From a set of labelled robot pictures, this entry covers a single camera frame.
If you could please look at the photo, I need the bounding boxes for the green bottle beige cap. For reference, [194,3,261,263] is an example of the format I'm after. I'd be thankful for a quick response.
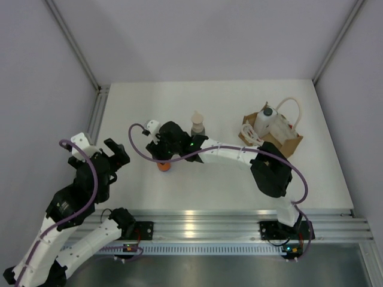
[190,111,206,136]

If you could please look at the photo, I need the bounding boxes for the watermelon print canvas bag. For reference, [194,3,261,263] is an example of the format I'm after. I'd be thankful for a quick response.
[238,97,303,158]

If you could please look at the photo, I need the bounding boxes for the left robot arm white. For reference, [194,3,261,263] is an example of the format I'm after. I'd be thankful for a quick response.
[3,133,136,286]

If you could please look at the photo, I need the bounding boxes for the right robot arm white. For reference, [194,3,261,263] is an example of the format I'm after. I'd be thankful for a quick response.
[143,120,302,237]

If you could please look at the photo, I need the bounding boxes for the white bottle dark cap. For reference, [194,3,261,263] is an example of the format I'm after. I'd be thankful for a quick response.
[254,107,278,138]

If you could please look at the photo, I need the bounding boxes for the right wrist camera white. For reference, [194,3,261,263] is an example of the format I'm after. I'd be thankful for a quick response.
[143,120,161,143]

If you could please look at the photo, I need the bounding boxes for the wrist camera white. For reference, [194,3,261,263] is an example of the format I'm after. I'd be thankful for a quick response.
[70,132,100,158]
[143,120,161,143]

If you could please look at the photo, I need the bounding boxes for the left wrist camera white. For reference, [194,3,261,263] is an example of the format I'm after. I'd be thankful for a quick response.
[70,132,100,158]

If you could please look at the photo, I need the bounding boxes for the left aluminium frame post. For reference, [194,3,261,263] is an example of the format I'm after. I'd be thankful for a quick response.
[44,0,101,92]

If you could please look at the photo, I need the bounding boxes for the aluminium frame post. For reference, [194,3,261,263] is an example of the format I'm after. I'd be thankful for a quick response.
[44,0,101,92]
[312,0,368,86]

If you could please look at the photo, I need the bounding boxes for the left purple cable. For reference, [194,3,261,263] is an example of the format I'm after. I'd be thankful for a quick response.
[14,139,144,286]

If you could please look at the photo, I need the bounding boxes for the slotted grey cable duct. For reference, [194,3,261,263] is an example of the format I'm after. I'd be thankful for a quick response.
[94,242,293,256]

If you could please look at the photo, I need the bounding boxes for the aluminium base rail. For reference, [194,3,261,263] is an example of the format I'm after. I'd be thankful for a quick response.
[68,209,373,242]

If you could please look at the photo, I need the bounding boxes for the right aluminium frame post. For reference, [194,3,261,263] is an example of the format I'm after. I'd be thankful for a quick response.
[312,0,368,86]

